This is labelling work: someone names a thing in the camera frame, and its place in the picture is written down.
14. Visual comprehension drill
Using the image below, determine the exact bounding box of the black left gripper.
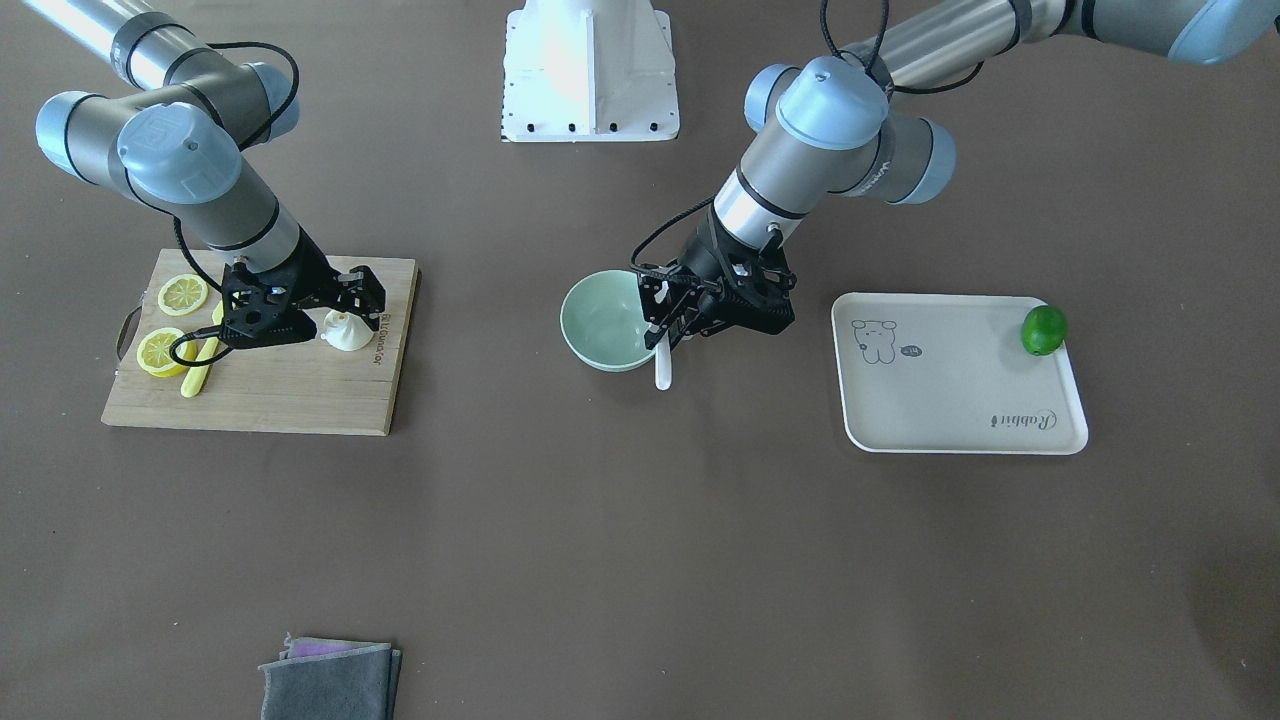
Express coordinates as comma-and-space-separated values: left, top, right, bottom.
636, 211, 796, 350

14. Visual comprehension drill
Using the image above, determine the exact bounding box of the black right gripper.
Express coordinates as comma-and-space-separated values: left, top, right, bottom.
219, 232, 387, 350

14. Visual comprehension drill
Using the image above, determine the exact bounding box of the white ceramic spoon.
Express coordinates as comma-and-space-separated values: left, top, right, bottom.
654, 334, 673, 391

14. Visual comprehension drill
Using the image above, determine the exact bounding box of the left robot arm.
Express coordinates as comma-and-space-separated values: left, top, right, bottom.
631, 1, 1277, 350

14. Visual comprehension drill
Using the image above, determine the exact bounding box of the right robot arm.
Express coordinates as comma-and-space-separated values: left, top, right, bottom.
33, 1, 387, 348

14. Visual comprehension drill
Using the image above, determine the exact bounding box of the light green bowl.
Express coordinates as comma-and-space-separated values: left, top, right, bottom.
559, 270, 655, 372

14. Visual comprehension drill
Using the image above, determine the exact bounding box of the bamboo cutting board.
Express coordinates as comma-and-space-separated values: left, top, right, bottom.
102, 255, 419, 436

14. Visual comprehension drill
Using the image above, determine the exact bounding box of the thin lemon slice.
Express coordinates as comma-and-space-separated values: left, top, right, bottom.
156, 273, 210, 316

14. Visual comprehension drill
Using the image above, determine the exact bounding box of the yellow plastic knife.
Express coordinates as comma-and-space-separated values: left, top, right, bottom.
180, 300, 224, 398

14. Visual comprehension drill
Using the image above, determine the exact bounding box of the thick lemon half slice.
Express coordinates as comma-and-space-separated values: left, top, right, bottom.
134, 327, 188, 378

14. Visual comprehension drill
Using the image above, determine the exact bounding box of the beige rabbit tray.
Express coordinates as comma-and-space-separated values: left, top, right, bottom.
831, 292, 1089, 455

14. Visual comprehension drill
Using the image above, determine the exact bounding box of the green lime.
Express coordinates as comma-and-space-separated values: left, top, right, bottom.
1020, 304, 1069, 356

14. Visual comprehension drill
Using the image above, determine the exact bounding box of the grey folded cloth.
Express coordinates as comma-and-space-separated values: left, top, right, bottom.
259, 635, 402, 719

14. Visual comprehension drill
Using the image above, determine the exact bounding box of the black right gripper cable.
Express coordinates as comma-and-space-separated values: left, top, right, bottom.
168, 42, 301, 368

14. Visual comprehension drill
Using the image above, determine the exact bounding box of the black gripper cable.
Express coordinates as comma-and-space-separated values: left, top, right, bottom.
631, 0, 986, 286
168, 42, 301, 368

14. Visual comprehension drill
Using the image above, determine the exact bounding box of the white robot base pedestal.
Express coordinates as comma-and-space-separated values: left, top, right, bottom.
500, 1, 681, 143

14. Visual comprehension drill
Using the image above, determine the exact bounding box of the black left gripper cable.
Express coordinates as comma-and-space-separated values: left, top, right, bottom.
631, 0, 986, 286

